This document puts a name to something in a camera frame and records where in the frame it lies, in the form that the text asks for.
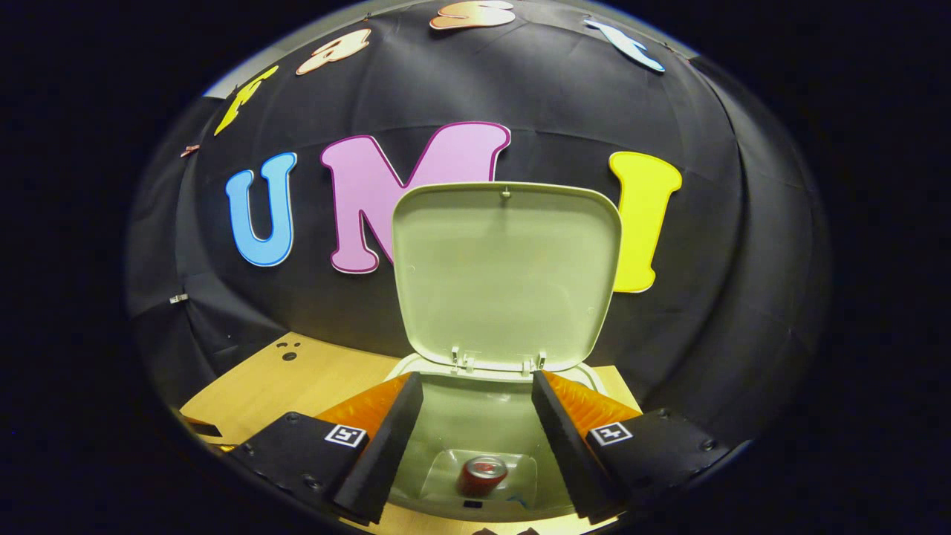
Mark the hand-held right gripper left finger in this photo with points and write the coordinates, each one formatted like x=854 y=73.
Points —
x=386 y=453

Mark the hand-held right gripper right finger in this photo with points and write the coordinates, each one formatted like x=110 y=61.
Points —
x=565 y=453

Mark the red pop can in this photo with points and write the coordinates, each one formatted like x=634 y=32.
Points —
x=483 y=475

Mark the pale green desktop garbage bin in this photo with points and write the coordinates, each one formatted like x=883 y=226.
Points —
x=505 y=267

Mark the wooden desktop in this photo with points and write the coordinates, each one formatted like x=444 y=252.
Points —
x=297 y=386

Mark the small copper clip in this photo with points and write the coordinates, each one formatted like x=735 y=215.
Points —
x=189 y=151

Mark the black backdrop cloth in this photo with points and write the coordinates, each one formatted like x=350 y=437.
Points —
x=557 y=96

